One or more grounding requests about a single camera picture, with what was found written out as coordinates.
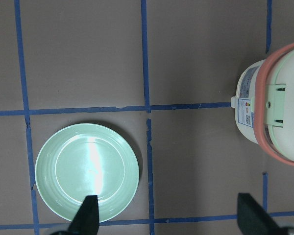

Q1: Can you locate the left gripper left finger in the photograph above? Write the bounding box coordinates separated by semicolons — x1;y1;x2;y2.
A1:
68;195;99;235

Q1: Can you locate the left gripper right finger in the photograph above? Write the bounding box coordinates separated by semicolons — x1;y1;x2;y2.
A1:
237;193;284;235

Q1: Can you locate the white rice cooker orange handle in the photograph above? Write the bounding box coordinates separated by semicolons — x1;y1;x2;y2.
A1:
230;40;294;168

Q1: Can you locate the green plate near left arm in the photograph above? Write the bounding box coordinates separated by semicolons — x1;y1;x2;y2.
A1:
35;123;140;222

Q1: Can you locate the brown paper table mat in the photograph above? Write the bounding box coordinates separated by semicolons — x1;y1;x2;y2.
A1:
0;0;294;235

